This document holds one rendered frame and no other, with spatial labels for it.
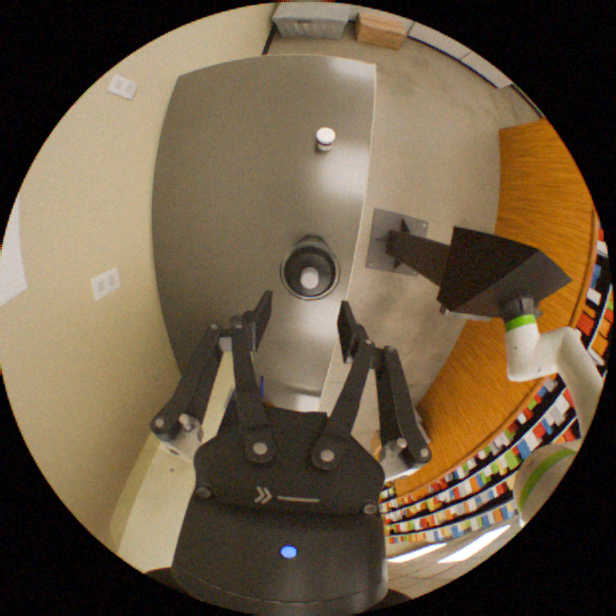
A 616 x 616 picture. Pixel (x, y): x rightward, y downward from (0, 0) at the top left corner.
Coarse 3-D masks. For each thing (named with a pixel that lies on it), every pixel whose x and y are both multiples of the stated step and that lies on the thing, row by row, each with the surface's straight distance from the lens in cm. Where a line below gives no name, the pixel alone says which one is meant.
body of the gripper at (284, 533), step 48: (240, 432) 9; (288, 432) 9; (240, 480) 9; (288, 480) 9; (336, 480) 9; (384, 480) 10; (192, 528) 7; (240, 528) 6; (288, 528) 6; (336, 528) 6; (192, 576) 7; (240, 576) 6; (288, 576) 6; (336, 576) 6; (384, 576) 8
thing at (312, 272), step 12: (300, 252) 33; (312, 252) 33; (324, 252) 34; (288, 264) 34; (300, 264) 33; (312, 264) 33; (324, 264) 33; (288, 276) 34; (300, 276) 34; (312, 276) 31; (324, 276) 34; (300, 288) 35; (312, 288) 34; (324, 288) 34
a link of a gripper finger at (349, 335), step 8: (344, 304) 21; (344, 312) 19; (352, 312) 19; (344, 320) 19; (352, 320) 18; (344, 328) 18; (352, 328) 16; (344, 336) 18; (352, 336) 16; (360, 336) 16; (344, 344) 18; (352, 344) 16; (344, 352) 17; (352, 352) 17; (344, 360) 17; (352, 360) 17
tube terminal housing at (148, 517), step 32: (224, 352) 67; (224, 384) 57; (160, 448) 51; (128, 480) 68; (160, 480) 49; (192, 480) 46; (128, 512) 53; (160, 512) 48; (128, 544) 52; (160, 544) 48
